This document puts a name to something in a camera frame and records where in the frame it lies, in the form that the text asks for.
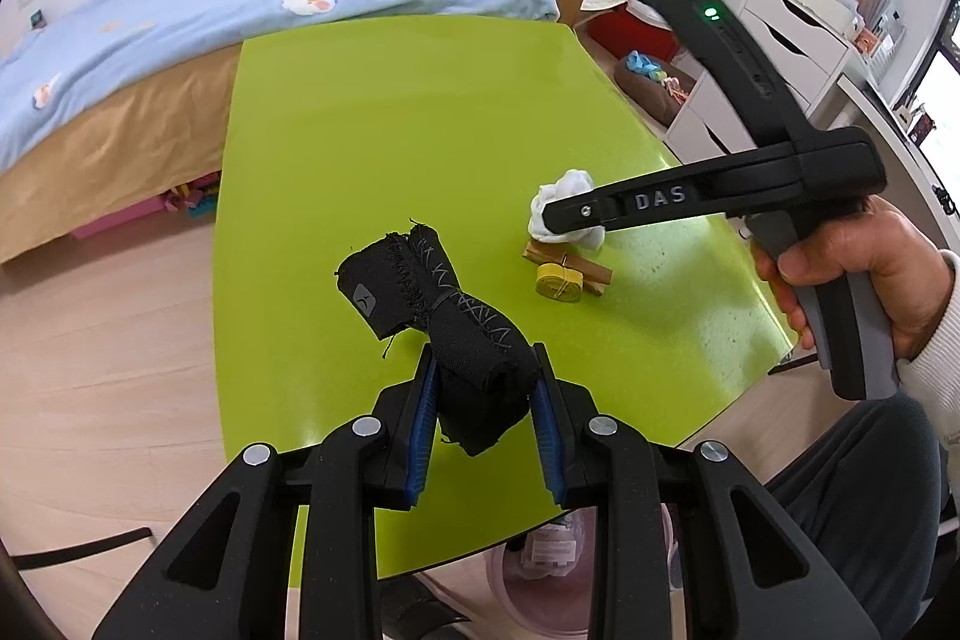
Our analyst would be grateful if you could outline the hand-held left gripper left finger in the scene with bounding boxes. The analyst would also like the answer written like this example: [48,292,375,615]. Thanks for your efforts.
[90,344,443,640]

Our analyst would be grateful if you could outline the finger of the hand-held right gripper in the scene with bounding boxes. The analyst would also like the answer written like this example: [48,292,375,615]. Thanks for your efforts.
[540,149,807,236]

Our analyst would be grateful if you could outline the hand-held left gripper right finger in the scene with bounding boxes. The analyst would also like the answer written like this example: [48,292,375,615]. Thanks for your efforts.
[529,344,882,640]

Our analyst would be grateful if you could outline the white sock bundle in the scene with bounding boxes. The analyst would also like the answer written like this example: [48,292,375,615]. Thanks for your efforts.
[529,167,608,253]

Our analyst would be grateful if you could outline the black stitched cloth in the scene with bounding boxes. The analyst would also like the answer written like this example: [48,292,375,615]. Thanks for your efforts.
[334,218,539,457]

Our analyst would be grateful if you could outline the pink trash bin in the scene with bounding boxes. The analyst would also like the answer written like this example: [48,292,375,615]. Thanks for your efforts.
[486,509,687,637]

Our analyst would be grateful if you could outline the person's right forearm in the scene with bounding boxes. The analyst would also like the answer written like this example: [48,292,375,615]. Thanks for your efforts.
[896,250,960,446]

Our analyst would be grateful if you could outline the person's right hand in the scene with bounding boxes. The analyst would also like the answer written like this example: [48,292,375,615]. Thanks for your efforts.
[752,194,957,363]

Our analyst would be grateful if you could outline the white desk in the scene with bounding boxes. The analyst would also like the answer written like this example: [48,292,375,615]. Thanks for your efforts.
[836,74,960,251]

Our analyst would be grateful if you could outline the wooden clothespin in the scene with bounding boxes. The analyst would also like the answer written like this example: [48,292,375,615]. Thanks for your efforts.
[523,239,614,298]

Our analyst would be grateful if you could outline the brown cushion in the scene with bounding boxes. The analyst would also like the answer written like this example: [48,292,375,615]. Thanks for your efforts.
[613,56,695,124]

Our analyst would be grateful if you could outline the yellow tape roll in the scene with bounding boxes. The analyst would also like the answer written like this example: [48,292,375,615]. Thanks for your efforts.
[535,261,590,302]

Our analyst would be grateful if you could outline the white drawer cabinet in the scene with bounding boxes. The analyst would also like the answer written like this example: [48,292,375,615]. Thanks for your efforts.
[664,0,856,165]

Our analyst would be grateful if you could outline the red box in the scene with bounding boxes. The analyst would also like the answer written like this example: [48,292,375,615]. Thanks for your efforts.
[585,0,680,62]

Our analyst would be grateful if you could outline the person's right leg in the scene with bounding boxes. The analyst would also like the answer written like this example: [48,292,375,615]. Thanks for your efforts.
[761,394,957,640]

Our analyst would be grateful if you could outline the colorful toy blocks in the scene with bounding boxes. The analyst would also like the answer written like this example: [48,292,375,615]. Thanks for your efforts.
[165,175,222,221]

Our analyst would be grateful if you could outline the pink storage box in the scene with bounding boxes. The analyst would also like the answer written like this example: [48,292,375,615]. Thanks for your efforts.
[71,190,173,240]

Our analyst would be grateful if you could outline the wooden bed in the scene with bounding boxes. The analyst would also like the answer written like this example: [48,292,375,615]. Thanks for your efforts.
[0,0,601,262]

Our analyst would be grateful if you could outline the blue printed blanket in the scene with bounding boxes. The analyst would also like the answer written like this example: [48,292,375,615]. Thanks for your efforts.
[0,0,560,172]

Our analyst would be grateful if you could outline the black cable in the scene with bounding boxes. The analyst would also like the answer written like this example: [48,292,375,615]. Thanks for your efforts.
[11,527,155,570]

